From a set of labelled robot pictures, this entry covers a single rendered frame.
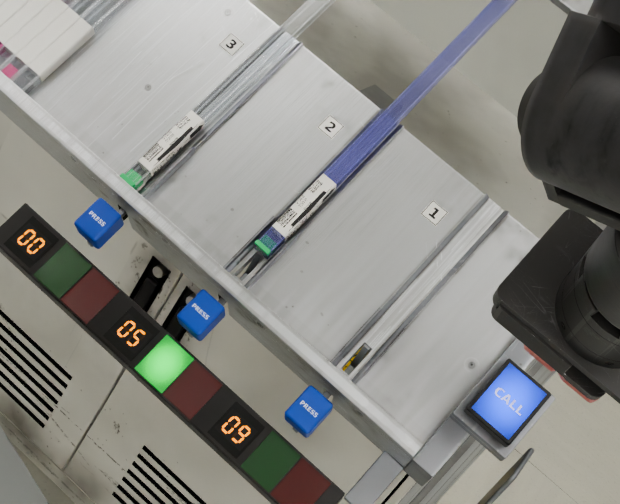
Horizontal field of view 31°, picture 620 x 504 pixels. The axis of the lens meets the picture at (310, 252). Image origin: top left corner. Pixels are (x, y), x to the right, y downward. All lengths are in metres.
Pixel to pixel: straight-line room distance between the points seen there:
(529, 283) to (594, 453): 1.85
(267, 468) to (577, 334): 0.36
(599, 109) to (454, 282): 0.46
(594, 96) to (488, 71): 2.40
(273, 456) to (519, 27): 2.05
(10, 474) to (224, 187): 0.27
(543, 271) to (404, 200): 0.33
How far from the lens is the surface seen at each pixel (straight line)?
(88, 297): 0.89
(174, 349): 0.87
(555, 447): 2.34
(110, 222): 0.88
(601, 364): 0.57
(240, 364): 1.29
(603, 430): 2.50
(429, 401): 0.86
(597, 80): 0.44
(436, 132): 1.54
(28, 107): 0.92
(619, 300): 0.50
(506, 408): 0.82
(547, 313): 0.58
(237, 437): 0.86
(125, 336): 0.88
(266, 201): 0.89
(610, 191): 0.44
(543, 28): 2.78
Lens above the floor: 1.22
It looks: 31 degrees down
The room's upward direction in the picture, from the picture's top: 34 degrees clockwise
